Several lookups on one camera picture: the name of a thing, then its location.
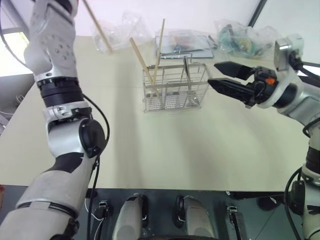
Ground clear bag with green items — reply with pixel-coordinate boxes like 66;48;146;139
214;19;276;60

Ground metal spoon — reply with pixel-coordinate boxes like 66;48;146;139
182;55;199;106

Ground empty clear plastic bag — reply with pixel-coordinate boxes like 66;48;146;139
91;10;152;54

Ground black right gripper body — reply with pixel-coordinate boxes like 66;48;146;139
245;65;278;108

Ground grey rounded leg cover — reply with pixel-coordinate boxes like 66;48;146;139
111;193;149;240
174;194;217;240

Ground wooden chopstick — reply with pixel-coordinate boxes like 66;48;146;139
149;18;166;101
81;0;113;54
129;37;161;100

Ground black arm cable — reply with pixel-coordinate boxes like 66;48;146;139
81;94;111;240
284;48;320;240

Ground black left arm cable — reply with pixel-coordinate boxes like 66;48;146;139
81;94;111;240

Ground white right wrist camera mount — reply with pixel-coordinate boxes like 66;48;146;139
256;33;305;109

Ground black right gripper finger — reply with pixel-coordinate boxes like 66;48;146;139
207;78;254;104
213;60;255;81

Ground dark window frame strip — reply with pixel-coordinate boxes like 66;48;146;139
248;0;269;28

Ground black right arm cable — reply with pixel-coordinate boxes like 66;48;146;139
284;48;320;240

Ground thin white wire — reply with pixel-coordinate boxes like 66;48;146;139
84;197;105;240

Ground metal wire basket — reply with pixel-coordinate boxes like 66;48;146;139
141;51;209;114

